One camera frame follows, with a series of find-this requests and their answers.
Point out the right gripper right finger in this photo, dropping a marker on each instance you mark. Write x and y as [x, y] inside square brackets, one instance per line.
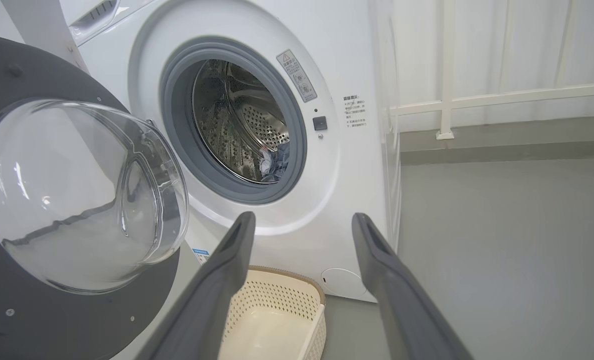
[401, 310]

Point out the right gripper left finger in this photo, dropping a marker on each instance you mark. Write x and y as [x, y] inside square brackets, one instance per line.
[207, 300]

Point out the light blue printed garment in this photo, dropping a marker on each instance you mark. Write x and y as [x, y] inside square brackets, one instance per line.
[277, 165]

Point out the black glass washing machine door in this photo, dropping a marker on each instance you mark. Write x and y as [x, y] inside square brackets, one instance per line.
[32, 320]

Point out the cream perforated laundry basket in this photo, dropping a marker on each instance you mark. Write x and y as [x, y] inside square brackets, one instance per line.
[272, 325]

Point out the grey rubber door gasket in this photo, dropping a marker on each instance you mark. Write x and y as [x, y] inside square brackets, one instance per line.
[179, 115]

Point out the white front-load washing machine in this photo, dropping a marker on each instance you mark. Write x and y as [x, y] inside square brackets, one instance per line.
[336, 50]

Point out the blue energy label sticker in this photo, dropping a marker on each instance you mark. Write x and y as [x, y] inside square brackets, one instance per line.
[201, 255]

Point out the round white filter cover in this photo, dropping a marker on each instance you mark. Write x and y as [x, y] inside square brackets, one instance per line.
[341, 282]

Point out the perforated steel drum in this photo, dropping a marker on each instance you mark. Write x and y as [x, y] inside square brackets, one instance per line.
[227, 120]

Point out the white metal railing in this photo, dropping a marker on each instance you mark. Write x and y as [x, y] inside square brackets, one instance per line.
[446, 75]

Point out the grey warning sticker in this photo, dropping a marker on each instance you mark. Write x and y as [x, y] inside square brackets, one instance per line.
[296, 75]

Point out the white flat post with screws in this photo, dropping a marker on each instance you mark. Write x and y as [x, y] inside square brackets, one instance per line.
[42, 25]

